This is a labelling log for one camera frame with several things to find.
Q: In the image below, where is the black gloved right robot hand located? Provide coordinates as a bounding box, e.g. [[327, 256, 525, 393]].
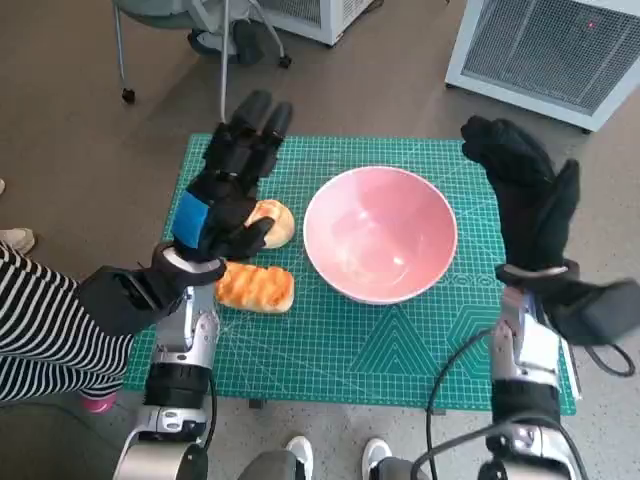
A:
[[459, 115, 582, 275]]

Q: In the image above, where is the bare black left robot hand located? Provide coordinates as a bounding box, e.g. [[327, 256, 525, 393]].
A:
[[171, 88, 295, 262]]

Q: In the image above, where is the round toy bread bun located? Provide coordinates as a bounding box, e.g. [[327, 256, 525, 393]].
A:
[[244, 198, 295, 250]]

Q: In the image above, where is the long orange toy bread loaf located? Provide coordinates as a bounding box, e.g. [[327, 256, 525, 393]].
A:
[[214, 263, 295, 314]]

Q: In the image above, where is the pink bowl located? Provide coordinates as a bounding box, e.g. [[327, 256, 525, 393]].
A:
[[302, 166, 459, 306]]

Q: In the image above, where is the white metal pole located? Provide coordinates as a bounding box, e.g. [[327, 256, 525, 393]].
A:
[[218, 0, 236, 124]]

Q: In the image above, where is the green cutting mat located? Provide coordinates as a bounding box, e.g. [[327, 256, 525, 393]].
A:
[[122, 132, 578, 416]]

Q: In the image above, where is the white appliance with mesh grille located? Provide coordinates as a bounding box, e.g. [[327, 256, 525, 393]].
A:
[[443, 0, 640, 134]]

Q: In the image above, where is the grey office chair with casters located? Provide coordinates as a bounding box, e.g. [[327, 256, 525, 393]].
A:
[[110, 0, 294, 104]]

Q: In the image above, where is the person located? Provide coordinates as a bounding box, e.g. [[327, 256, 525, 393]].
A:
[[0, 242, 135, 414], [238, 435, 426, 480]]

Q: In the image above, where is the white mesh-door cabinet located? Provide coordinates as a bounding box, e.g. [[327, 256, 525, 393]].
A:
[[249, 0, 374, 49]]

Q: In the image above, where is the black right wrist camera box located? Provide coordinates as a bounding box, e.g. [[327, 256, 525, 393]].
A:
[[542, 278, 640, 347]]

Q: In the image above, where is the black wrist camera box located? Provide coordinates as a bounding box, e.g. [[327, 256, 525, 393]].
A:
[[542, 278, 640, 347], [77, 265, 186, 337]]

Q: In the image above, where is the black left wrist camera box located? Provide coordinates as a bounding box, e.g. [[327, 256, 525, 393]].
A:
[[77, 265, 186, 337]]

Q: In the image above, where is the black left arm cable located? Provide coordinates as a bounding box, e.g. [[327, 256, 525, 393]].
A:
[[192, 374, 220, 480]]

